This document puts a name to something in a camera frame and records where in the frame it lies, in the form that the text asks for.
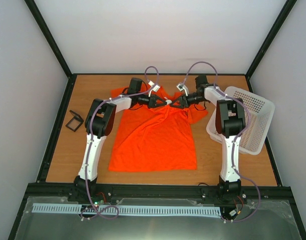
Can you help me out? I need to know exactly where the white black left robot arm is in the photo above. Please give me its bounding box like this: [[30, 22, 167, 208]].
[[74, 77, 167, 202]]

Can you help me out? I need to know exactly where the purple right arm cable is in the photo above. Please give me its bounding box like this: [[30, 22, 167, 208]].
[[182, 60, 261, 223]]

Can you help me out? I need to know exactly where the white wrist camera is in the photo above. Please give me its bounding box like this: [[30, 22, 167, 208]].
[[147, 80, 160, 97], [176, 82, 189, 96]]

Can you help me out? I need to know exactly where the black enclosure frame post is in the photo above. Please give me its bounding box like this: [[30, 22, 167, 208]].
[[24, 0, 73, 79], [245, 0, 297, 80]]

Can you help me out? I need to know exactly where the light blue slotted cable duct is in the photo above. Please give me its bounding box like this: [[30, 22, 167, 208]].
[[31, 203, 221, 218]]

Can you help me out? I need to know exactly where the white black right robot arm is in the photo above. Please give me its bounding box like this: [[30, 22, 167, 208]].
[[170, 75, 246, 198]]

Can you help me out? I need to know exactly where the black square brooch holder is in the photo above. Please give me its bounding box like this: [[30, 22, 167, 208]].
[[65, 110, 84, 132]]

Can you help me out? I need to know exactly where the orange t-shirt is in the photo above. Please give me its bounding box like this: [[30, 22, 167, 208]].
[[108, 85, 209, 173]]

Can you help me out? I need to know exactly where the black enclosure frame post left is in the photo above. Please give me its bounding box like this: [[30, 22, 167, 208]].
[[24, 0, 73, 79]]

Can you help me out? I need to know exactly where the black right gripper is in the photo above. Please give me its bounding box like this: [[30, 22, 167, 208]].
[[174, 92, 206, 110]]

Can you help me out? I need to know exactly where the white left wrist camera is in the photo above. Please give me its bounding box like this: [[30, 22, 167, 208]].
[[147, 80, 160, 97]]

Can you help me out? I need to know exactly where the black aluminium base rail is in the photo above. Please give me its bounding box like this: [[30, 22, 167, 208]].
[[24, 182, 293, 205]]

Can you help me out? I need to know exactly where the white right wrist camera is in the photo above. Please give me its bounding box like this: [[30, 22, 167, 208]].
[[176, 82, 189, 96]]

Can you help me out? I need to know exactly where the white perforated plastic basket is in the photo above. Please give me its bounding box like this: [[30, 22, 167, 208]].
[[204, 86, 275, 155]]

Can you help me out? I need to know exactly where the black enclosure frame post right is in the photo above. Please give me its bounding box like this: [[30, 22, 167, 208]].
[[245, 0, 297, 80]]

